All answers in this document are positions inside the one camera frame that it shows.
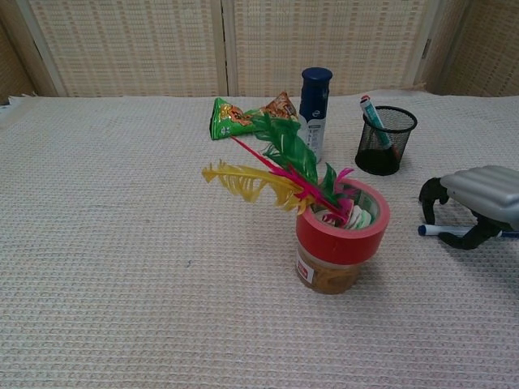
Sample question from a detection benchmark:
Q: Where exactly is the colourful feather shuttlecock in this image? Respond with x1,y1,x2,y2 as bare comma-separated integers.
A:
201,111,374,232

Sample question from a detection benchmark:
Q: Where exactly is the woven folding screen panel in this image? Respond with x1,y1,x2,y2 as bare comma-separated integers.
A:
222,0,443,98
421,0,519,98
15,0,228,98
0,0,66,100

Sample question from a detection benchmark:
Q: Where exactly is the blue marker pen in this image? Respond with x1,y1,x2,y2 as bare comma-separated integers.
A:
418,224,519,240

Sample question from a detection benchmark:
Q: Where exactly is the clear plastic jar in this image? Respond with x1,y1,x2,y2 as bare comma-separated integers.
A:
294,242,362,296

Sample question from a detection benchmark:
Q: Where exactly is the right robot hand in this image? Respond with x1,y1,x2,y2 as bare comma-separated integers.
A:
418,165,519,250

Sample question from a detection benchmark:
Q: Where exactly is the cream woven tablecloth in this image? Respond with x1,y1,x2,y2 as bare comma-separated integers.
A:
0,88,519,389

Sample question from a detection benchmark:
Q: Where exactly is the green white marker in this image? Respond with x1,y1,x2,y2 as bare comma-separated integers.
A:
358,95,401,161

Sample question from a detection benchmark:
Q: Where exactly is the white bottle with blue cap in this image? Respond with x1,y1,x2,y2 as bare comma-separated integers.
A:
298,66,333,165

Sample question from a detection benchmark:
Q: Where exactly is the green snack bag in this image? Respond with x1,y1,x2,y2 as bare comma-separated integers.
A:
209,97,269,141

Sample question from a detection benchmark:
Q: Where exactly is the orange snack bag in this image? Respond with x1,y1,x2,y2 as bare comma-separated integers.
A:
259,91,300,122

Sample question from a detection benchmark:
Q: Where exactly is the red tape roll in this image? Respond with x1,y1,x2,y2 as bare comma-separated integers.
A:
295,177,391,266

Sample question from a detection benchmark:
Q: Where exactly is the black mesh pen holder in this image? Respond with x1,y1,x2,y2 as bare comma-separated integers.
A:
354,105,418,177

